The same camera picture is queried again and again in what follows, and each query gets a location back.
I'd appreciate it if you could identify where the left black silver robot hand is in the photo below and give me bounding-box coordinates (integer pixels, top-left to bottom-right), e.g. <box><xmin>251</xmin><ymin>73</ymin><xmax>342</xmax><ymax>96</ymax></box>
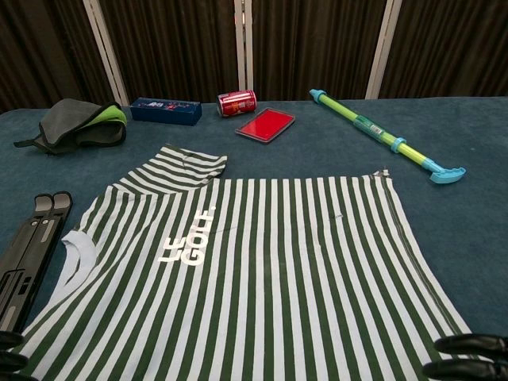
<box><xmin>0</xmin><ymin>329</ymin><xmax>40</xmax><ymax>381</ymax></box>

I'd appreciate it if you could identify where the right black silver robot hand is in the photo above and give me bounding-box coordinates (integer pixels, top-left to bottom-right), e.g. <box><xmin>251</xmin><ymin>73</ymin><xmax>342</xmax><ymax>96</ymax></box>
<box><xmin>422</xmin><ymin>333</ymin><xmax>508</xmax><ymax>381</ymax></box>

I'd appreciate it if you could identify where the black white striped shirt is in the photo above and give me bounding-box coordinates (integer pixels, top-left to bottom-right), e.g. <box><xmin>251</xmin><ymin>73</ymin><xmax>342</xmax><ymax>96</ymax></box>
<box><xmin>15</xmin><ymin>143</ymin><xmax>477</xmax><ymax>381</ymax></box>

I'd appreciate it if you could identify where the black folding laptop stand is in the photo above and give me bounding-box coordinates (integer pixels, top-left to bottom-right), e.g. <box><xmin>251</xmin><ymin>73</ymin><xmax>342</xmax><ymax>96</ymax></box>
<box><xmin>0</xmin><ymin>190</ymin><xmax>74</xmax><ymax>335</ymax></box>

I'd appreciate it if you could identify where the grey green folded cloth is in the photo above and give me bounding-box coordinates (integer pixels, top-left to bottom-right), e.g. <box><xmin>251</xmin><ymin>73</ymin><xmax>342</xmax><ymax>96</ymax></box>
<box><xmin>13</xmin><ymin>98</ymin><xmax>128</xmax><ymax>156</ymax></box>

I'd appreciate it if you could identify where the teal yellow long stick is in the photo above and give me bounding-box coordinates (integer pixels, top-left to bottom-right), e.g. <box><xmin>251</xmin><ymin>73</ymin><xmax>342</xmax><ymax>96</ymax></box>
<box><xmin>308</xmin><ymin>88</ymin><xmax>468</xmax><ymax>187</ymax></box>

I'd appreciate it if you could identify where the long blue printed box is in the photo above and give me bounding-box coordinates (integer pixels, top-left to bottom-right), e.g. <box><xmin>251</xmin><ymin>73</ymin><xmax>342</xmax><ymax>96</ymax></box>
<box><xmin>129</xmin><ymin>96</ymin><xmax>203</xmax><ymax>127</ymax></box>

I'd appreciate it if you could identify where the dark pleated curtain panel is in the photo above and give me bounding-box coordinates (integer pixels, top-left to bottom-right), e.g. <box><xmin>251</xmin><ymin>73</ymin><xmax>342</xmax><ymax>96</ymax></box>
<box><xmin>98</xmin><ymin>0</ymin><xmax>239</xmax><ymax>106</ymax></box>
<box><xmin>252</xmin><ymin>0</ymin><xmax>388</xmax><ymax>102</ymax></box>
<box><xmin>0</xmin><ymin>0</ymin><xmax>120</xmax><ymax>114</ymax></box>
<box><xmin>379</xmin><ymin>0</ymin><xmax>508</xmax><ymax>100</ymax></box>

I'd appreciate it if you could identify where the red flat ink pad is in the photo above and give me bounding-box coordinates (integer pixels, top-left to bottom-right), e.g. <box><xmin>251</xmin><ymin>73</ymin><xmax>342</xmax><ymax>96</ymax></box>
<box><xmin>234</xmin><ymin>106</ymin><xmax>297</xmax><ymax>144</ymax></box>

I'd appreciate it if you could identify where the red soda can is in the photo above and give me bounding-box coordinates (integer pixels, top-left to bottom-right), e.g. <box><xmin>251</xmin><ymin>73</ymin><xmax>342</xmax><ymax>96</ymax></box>
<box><xmin>216</xmin><ymin>89</ymin><xmax>258</xmax><ymax>118</ymax></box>

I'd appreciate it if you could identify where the white partition frame post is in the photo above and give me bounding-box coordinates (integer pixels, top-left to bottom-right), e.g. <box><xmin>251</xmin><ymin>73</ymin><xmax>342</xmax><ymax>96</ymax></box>
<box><xmin>233</xmin><ymin>0</ymin><xmax>255</xmax><ymax>102</ymax></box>
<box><xmin>364</xmin><ymin>0</ymin><xmax>404</xmax><ymax>100</ymax></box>
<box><xmin>82</xmin><ymin>0</ymin><xmax>130</xmax><ymax>107</ymax></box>

